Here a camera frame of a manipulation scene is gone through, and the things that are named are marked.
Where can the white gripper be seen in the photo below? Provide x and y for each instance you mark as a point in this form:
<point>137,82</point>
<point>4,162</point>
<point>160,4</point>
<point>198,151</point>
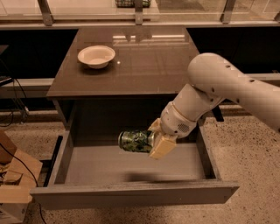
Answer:
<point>174,122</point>

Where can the metal window railing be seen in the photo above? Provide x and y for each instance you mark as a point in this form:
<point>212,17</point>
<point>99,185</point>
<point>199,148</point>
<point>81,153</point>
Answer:
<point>188,13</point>

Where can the wooden box stack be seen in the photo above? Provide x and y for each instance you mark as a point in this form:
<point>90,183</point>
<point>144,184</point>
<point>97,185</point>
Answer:
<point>19,173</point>

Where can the green soda can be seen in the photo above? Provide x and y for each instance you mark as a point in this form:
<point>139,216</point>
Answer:
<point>136,140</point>

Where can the white paper bowl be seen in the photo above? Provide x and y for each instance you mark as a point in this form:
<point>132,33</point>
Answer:
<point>96,56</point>

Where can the open grey top drawer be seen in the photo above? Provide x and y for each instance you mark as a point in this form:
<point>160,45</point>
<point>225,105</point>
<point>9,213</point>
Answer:
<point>91,173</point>

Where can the dark grey cabinet desk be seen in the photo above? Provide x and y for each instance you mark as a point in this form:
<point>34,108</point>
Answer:
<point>148,70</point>

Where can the wire basket behind glass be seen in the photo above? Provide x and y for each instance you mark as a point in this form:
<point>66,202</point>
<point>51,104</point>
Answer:
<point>131,3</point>

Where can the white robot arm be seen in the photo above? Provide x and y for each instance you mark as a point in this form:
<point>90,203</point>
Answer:
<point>212,79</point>

